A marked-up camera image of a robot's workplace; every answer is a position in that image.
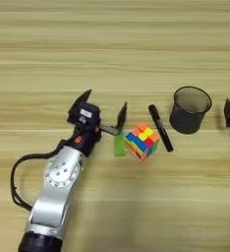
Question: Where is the multicoloured puzzle cube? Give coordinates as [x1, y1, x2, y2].
[124, 122, 160, 162]

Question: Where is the left gripper's small black box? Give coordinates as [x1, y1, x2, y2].
[75, 101, 101, 128]

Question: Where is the black marker pen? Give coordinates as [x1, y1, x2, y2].
[147, 103, 174, 154]

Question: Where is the black mesh pen cup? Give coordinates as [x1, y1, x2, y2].
[168, 86, 213, 135]

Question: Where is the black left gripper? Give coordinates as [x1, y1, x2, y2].
[59, 89, 129, 158]

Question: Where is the green eraser block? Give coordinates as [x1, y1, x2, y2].
[114, 129, 127, 158]

